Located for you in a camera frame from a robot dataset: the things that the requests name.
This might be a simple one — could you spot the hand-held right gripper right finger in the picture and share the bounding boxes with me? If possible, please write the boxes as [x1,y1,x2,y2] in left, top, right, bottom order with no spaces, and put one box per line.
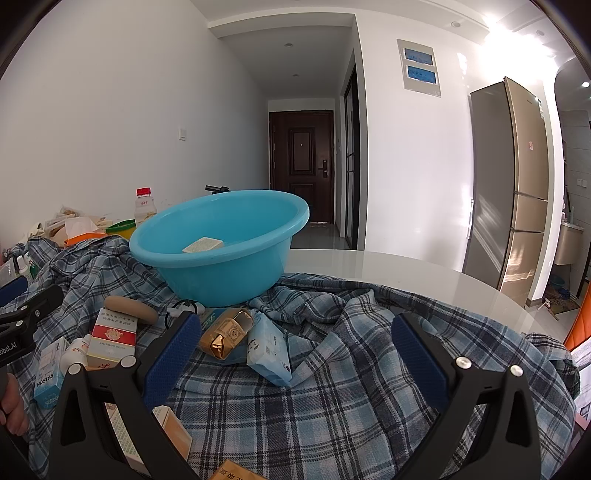
[390,311,578,480]

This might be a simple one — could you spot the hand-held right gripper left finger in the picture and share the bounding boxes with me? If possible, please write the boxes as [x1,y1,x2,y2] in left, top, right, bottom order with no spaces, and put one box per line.
[47,311,204,480]

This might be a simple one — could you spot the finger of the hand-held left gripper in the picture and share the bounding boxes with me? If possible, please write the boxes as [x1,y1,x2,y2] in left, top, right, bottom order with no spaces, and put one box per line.
[0,284,64,340]
[0,276,29,303]

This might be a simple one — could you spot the light blue white box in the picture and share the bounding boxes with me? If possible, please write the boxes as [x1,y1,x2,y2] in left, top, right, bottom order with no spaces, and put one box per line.
[33,336,70,410]

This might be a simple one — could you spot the white plastic bottle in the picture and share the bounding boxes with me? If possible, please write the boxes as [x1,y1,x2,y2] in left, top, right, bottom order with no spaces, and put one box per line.
[60,335,93,370]

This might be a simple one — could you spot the gold blue cigarette pack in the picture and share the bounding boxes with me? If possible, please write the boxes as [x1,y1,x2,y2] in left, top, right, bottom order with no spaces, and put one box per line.
[104,402,193,476]
[199,307,254,361]

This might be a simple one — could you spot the blue plastic basin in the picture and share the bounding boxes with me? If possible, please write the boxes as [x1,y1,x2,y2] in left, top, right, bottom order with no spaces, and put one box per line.
[129,189,310,308]

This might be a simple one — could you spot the person's left hand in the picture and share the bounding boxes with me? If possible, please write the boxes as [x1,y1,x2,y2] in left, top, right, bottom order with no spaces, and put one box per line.
[0,374,28,433]

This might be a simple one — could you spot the red white cigarette pack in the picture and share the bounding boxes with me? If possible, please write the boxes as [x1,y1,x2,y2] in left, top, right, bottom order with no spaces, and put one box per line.
[86,308,139,370]

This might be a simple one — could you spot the beige cloth bags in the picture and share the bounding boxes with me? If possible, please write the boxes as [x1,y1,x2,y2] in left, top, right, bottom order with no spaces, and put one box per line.
[28,205,112,241]

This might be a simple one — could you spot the orange white tissue pack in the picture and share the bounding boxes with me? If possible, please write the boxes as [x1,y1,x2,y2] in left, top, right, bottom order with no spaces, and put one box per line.
[64,217,108,247]

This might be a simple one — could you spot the light blue tissue pack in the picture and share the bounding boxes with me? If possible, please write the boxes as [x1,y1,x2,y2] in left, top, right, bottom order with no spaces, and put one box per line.
[246,318,294,387]

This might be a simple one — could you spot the green yellow bowl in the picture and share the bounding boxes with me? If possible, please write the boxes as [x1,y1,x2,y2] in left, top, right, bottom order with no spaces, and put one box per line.
[106,220,137,240]

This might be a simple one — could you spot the beige flat block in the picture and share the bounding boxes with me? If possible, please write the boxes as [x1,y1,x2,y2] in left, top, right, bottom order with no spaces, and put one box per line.
[182,236,225,254]

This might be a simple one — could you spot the blue plaid cloth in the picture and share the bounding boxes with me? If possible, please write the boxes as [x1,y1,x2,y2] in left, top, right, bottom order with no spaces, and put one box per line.
[9,235,581,480]

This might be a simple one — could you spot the yellow printed box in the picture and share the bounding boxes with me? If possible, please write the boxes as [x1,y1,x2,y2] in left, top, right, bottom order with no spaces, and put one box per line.
[208,459,265,480]

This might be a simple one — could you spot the red cap milk bottle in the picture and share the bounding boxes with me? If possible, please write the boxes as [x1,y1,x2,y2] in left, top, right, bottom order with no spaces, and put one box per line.
[135,187,158,228]

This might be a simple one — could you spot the orange chair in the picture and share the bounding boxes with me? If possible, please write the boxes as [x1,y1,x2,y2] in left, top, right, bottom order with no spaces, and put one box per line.
[564,281,591,356]

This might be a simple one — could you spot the beige washbasin cabinet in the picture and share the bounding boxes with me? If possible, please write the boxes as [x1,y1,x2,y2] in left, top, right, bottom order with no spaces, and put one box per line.
[554,222,578,268]

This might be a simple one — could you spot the gold refrigerator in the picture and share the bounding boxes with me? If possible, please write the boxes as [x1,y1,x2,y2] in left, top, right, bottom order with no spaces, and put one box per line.
[463,76,565,303]

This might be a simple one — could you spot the black framed glass door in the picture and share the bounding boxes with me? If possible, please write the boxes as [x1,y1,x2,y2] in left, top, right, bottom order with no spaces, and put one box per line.
[342,48,362,250]

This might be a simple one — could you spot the dark brown door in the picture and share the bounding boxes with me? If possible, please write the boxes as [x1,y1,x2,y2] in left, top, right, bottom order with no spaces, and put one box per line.
[269,111,334,225]

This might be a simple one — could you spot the black hair tie white charm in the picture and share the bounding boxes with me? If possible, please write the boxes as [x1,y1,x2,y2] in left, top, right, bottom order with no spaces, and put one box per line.
[167,299,205,319]

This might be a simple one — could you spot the grey wall panel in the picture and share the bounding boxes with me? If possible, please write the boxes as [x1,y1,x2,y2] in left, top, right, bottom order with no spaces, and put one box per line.
[397,39,443,97]

